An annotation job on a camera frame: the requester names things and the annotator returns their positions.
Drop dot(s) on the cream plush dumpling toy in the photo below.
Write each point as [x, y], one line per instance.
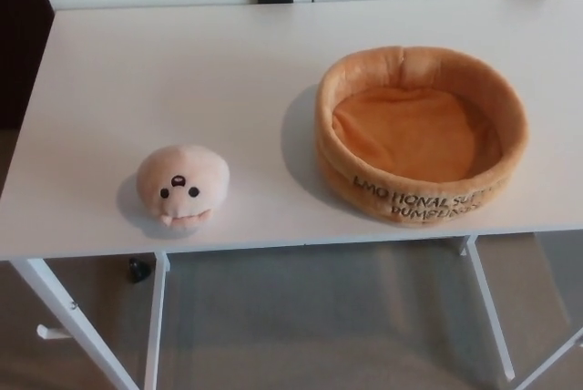
[187, 176]

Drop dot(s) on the orange plush round plate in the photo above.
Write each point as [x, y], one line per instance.
[410, 135]

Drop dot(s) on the small black floor object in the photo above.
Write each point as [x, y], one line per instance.
[137, 270]

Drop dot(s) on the dark wooden furniture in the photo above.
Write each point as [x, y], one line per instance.
[20, 44]

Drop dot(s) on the white table leg frame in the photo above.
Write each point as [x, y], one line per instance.
[157, 317]
[489, 308]

